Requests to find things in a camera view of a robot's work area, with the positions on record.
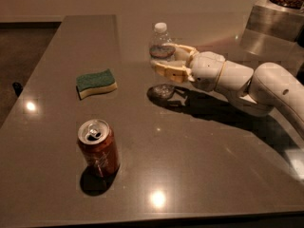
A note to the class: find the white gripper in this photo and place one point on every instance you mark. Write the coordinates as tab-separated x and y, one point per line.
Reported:
207	68

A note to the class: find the green and yellow sponge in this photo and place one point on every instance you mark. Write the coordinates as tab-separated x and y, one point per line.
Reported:
95	83

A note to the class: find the small black object on floor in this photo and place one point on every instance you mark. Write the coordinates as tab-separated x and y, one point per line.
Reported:
18	88

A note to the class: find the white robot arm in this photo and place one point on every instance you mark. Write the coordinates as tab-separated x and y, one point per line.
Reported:
254	91

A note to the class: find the clear plastic water bottle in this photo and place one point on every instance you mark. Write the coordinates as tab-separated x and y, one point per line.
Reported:
160	46

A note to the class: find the red soda can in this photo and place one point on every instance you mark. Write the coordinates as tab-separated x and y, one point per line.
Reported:
97	142

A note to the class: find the metal box container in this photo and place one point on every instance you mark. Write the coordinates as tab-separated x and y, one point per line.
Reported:
271	30

